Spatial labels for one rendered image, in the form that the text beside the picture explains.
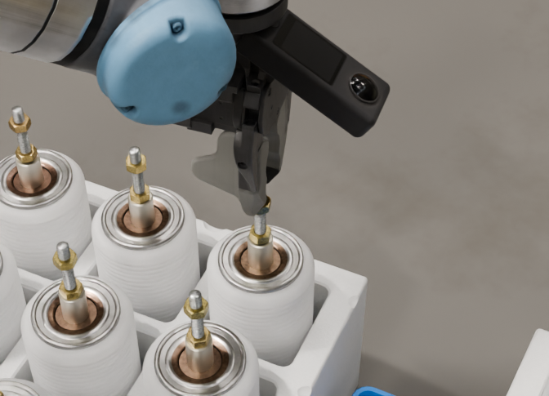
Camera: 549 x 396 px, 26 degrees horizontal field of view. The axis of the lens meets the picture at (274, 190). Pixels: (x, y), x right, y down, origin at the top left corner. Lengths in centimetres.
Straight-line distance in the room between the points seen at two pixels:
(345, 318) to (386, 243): 31
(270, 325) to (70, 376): 18
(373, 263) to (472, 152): 22
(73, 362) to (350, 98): 33
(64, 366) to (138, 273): 12
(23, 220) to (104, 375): 18
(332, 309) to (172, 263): 15
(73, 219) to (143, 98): 51
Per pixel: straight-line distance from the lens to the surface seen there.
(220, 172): 94
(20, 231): 112
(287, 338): 107
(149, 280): 108
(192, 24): 61
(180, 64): 62
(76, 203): 112
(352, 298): 112
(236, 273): 104
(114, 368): 103
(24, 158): 111
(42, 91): 161
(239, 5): 81
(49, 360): 101
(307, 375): 106
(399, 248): 139
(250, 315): 104
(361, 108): 85
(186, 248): 108
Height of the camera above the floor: 106
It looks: 47 degrees down
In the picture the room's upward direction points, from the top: straight up
